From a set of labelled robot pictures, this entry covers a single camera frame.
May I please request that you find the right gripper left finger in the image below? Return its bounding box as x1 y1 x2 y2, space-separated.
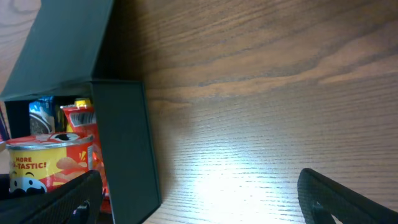
1 170 103 224

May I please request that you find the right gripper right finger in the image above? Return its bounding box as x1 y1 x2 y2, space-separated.
297 168 397 224

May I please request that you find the red Pringles can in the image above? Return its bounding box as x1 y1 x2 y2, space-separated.
6 133 94 197

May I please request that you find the blue Oreo cookie pack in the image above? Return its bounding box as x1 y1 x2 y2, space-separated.
29 96 55 135

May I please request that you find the yellow snack bag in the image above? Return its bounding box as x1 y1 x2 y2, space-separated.
62 98 92 132

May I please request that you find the black gift box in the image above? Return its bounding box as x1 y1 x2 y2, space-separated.
1 0 162 223

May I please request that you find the red snack bag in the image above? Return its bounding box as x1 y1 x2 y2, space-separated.
67 105 112 213

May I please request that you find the small dark blue packet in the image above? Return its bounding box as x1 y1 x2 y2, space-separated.
0 110 9 141

